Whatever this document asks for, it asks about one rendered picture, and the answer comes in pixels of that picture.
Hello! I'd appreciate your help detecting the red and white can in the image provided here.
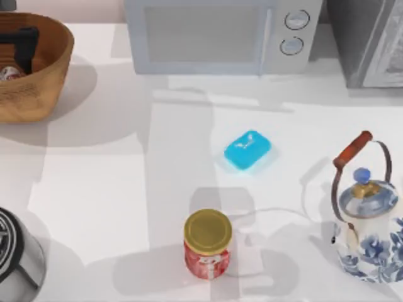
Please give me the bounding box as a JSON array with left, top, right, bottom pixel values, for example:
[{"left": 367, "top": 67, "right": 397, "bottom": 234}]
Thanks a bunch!
[{"left": 0, "top": 65, "right": 26, "bottom": 82}]

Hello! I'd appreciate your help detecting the microwave oven door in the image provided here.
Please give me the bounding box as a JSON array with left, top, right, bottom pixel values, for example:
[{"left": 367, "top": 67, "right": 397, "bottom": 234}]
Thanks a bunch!
[{"left": 125, "top": 0, "right": 273, "bottom": 77}]

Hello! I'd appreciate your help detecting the microwave door handle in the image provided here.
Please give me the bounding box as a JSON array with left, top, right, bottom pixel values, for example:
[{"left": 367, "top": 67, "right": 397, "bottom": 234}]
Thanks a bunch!
[{"left": 259, "top": 8, "right": 273, "bottom": 77}]

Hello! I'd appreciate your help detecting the blue and white kettle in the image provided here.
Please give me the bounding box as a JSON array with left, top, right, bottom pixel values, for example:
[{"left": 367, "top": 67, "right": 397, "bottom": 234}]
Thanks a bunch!
[{"left": 329, "top": 130, "right": 403, "bottom": 284}]

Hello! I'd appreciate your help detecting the red jar with gold lid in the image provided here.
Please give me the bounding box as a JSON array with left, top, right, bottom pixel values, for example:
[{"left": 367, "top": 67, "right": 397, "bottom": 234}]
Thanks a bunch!
[{"left": 183, "top": 208, "right": 234, "bottom": 281}]

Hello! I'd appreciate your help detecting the round microwave knob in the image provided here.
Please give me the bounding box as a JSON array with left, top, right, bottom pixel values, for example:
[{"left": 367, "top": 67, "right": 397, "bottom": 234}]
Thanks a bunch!
[
  {"left": 284, "top": 9, "right": 311, "bottom": 31},
  {"left": 279, "top": 35, "right": 305, "bottom": 57}
]

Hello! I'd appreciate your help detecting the pale microwave oven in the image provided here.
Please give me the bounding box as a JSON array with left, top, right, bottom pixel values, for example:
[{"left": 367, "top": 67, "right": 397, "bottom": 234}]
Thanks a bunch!
[{"left": 123, "top": 0, "right": 324, "bottom": 77}]

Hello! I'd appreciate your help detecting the brown woven wooden basket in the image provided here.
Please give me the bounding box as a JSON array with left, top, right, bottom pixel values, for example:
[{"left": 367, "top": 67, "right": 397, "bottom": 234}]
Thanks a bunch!
[{"left": 0, "top": 12, "right": 76, "bottom": 123}]

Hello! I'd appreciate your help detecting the blue soap bar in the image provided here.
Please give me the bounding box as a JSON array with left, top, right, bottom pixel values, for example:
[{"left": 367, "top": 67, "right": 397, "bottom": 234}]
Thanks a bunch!
[{"left": 223, "top": 129, "right": 273, "bottom": 172}]

